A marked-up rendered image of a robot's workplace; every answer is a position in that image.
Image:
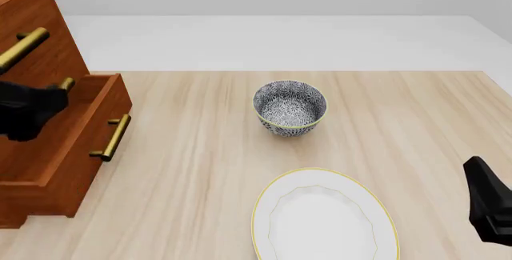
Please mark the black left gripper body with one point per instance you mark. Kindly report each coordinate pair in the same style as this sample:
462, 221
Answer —
20, 113

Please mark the black and white patterned bowl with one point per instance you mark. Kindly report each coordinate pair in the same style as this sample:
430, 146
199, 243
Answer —
290, 113

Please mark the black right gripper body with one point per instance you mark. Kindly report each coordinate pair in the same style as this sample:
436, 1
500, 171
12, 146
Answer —
496, 228

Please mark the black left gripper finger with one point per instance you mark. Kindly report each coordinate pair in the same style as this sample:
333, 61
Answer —
54, 101

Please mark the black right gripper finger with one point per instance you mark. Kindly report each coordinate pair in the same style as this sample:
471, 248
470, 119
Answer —
486, 188

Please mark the wooden drawer pulled open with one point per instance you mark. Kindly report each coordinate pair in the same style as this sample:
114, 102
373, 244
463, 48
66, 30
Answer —
80, 167

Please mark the white plate with yellow rim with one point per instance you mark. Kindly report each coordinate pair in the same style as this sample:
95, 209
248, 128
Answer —
324, 224

